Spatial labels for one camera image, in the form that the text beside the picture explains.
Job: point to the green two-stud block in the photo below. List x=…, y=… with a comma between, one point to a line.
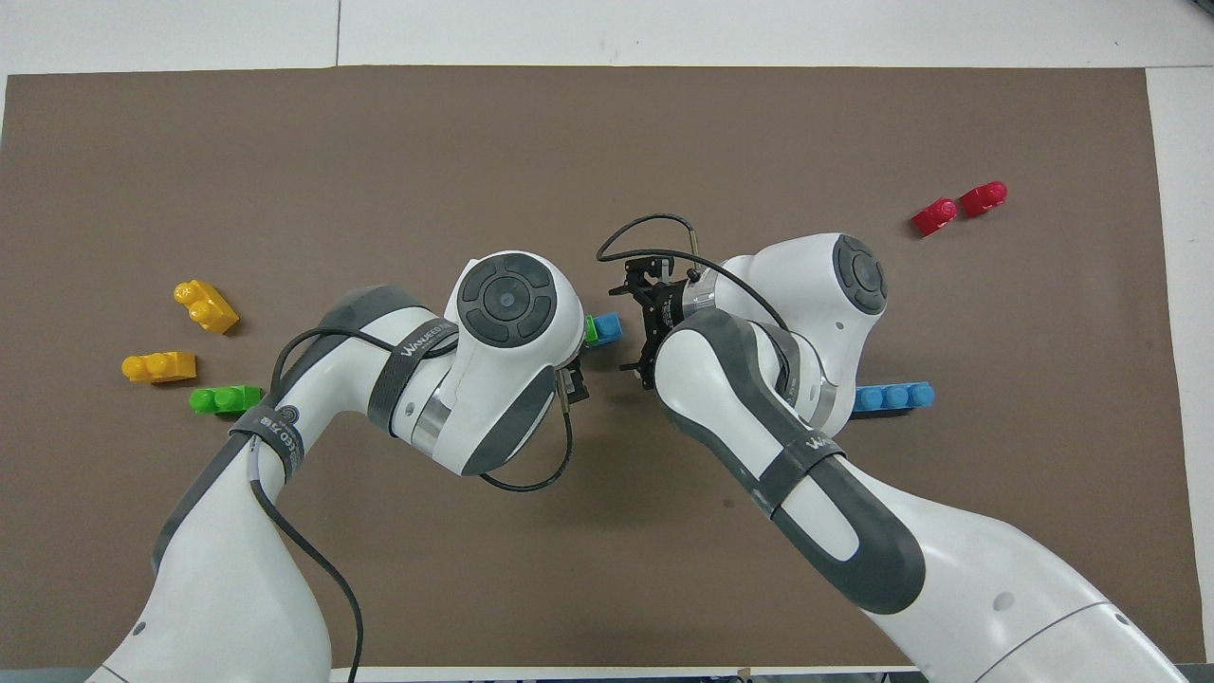
x=591, y=332
x=223, y=399

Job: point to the blue three-stud block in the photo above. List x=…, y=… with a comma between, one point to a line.
x=901, y=397
x=609, y=328

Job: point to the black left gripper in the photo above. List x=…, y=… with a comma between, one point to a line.
x=580, y=382

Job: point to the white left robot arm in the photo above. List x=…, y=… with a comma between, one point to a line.
x=237, y=569

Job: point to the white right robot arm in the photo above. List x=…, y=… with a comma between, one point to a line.
x=948, y=569

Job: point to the red single-stud block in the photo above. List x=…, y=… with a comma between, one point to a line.
x=983, y=200
x=934, y=218

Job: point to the brown paper table mat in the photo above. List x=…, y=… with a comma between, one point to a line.
x=607, y=142

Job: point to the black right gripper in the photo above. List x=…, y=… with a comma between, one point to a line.
x=669, y=318

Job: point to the yellow two-stud block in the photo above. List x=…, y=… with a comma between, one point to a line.
x=161, y=366
x=211, y=311

